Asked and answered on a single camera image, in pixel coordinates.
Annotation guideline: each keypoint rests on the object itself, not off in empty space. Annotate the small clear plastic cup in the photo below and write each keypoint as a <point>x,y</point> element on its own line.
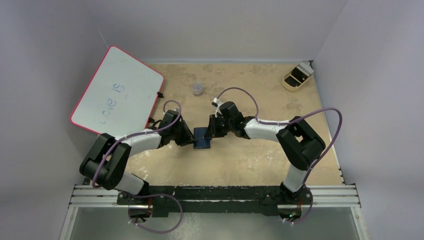
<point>197,89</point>

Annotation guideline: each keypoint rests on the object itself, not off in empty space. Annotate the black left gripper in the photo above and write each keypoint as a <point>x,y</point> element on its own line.
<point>187,138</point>

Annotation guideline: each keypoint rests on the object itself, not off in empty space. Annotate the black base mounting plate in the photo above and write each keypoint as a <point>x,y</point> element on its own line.
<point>267,200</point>

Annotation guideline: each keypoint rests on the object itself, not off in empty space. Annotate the blue leather card holder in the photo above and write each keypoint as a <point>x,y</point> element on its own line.
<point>201,142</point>

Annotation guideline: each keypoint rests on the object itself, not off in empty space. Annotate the beige oval card tray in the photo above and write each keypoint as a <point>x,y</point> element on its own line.
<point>290,83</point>

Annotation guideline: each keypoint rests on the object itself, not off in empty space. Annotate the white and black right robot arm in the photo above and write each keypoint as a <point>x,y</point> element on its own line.
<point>300,143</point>

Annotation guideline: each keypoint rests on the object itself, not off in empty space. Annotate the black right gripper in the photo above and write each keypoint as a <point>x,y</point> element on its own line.
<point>214,126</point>

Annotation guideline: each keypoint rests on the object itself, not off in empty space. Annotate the pink framed whiteboard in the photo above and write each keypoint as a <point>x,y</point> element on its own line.
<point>120,97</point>

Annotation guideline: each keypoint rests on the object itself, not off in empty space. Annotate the aluminium extrusion rail frame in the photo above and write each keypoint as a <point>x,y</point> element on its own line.
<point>94,196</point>

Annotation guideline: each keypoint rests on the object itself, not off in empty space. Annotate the stack of credit cards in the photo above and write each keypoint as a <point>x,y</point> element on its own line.
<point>302,71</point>

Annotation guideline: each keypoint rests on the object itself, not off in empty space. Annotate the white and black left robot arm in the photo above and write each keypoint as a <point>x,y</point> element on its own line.
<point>105,164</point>

